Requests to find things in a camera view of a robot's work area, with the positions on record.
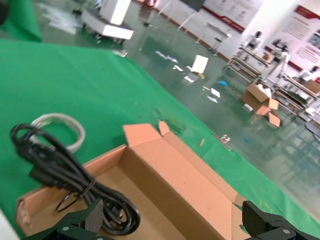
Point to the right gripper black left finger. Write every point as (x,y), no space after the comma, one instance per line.
(80,222)

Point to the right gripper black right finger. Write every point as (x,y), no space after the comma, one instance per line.
(265,225)

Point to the cardboard box with holed flap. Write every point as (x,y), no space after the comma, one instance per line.
(187,187)

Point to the clear tape roll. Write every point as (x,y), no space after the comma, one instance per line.
(81,136)

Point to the small blue scrap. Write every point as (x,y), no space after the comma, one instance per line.
(247,140)

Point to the thin wooden stick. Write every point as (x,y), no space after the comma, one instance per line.
(202,142)

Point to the flat cardboard piece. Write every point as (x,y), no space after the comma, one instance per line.
(275,120)

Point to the small white foam block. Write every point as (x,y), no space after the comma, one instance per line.
(248,107)

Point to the large open cardboard carton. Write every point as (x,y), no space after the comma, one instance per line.
(252,97)

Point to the metal workbench rack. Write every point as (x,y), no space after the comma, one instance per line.
(295,95)
(250,67)

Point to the white paper sheet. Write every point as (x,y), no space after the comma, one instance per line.
(190,79)
(212,99)
(177,68)
(215,92)
(171,59)
(160,53)

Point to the green table cloth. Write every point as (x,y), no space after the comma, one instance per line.
(75,82)

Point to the blue cap shaped item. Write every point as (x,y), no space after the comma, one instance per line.
(222,83)

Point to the pale paper strip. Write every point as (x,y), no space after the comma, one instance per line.
(206,88)

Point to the white black humanoid robot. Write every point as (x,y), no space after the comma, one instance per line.
(312,73)
(255,41)
(282,58)

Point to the white paper bag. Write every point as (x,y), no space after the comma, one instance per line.
(200,63)

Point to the black round stool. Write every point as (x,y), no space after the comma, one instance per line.
(216,40)

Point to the white narrow table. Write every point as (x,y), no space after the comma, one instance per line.
(217,28)

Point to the green covered table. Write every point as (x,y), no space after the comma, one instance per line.
(22,27)

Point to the scattered white paper pile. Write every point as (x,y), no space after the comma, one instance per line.
(60,18)

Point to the black display board on stand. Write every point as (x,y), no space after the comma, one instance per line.
(192,5)

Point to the white red wall info poster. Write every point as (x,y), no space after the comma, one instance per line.
(232,12)
(302,30)

